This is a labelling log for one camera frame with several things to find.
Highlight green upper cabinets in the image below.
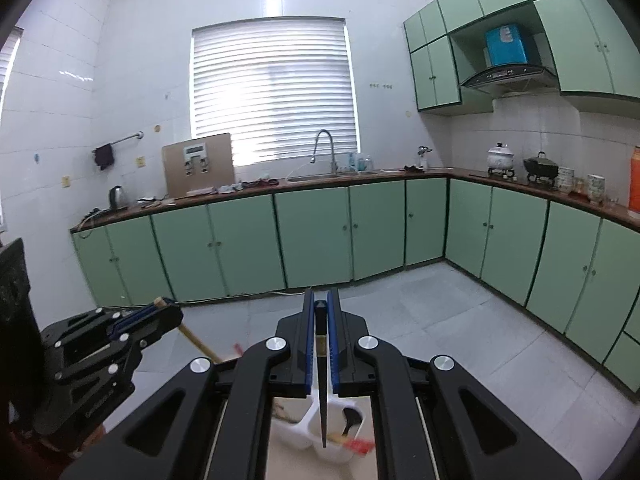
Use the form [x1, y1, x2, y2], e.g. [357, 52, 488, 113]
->
[402, 0, 640, 121]

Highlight black wok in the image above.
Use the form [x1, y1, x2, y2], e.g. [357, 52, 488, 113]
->
[522, 151, 560, 183]

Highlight black spoon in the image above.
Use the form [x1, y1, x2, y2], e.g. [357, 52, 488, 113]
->
[341, 407, 365, 438]

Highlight red striped bamboo chopstick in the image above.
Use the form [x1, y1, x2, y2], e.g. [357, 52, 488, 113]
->
[325, 435, 377, 458]

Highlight chrome towel bar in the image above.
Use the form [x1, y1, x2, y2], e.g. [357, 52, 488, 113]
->
[92, 131, 145, 153]

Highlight black range hood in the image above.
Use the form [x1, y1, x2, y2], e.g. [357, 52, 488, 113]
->
[460, 65, 558, 97]

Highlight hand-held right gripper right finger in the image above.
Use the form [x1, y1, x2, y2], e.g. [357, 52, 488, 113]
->
[327, 287, 583, 480]

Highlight dark wooden countertop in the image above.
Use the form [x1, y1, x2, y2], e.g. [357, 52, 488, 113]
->
[69, 166, 640, 235]

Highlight black power cable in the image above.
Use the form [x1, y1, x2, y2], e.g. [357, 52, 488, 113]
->
[75, 207, 112, 236]

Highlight narrow side window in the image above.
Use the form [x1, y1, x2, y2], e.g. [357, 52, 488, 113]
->
[0, 26, 25, 111]

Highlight orange thermos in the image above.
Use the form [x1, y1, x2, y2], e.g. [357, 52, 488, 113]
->
[629, 145, 640, 220]

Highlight plain bamboo chopstick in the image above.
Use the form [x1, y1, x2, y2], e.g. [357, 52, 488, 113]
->
[152, 296, 290, 423]

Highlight translucent white plastic container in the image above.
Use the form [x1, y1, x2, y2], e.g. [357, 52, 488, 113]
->
[305, 395, 371, 465]
[271, 400, 321, 450]

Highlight brown cardboard box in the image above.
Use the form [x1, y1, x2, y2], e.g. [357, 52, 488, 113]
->
[161, 132, 237, 198]

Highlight chrome kitchen faucet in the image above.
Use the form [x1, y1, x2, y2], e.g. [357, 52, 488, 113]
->
[309, 129, 340, 177]

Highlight steel kitchen sink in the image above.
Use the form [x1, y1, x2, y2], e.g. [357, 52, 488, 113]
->
[286, 170, 381, 183]

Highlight white cooking pot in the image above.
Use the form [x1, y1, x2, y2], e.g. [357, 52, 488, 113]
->
[487, 142, 516, 171]

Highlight green kitchen base cabinets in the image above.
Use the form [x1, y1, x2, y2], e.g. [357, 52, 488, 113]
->
[70, 175, 640, 406]

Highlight dark hanging towel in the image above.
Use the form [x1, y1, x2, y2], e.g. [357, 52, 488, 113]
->
[94, 143, 116, 171]

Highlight grey dish cloth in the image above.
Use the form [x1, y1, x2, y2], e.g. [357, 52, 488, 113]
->
[217, 176, 281, 195]

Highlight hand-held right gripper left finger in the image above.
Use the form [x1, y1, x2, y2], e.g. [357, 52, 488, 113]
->
[59, 288, 317, 480]

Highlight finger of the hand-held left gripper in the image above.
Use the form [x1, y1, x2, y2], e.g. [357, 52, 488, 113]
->
[52, 305, 184, 387]
[40, 299, 177, 357]

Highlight white window blinds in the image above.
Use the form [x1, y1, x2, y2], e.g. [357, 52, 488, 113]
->
[191, 17, 361, 167]

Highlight blue box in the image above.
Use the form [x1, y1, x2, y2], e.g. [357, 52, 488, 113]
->
[484, 23, 531, 67]

